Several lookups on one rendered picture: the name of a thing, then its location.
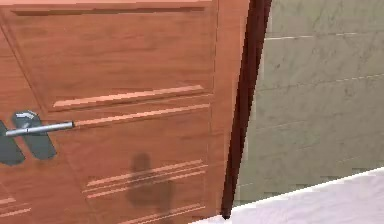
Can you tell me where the grey metal door handle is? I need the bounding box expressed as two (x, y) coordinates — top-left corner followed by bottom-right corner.
(0, 110), (75, 167)

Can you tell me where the brown wooden room door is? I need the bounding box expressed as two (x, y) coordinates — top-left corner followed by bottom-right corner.
(0, 0), (251, 224)

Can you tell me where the dark red door frame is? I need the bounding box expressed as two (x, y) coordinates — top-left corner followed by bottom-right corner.
(220, 0), (273, 221)

